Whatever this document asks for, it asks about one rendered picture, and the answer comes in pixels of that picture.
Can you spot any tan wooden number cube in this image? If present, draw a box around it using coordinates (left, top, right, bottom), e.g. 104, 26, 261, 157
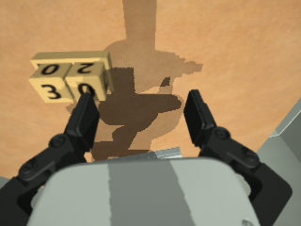
65, 61, 109, 102
28, 62, 75, 103

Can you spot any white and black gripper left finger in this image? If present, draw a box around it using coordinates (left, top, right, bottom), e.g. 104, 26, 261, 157
0, 92, 100, 226

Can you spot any tan wooden calendar tray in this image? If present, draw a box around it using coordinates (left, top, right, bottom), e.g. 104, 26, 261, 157
30, 51, 116, 91

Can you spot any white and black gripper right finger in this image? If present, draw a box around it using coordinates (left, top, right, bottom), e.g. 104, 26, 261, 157
183, 89, 293, 226

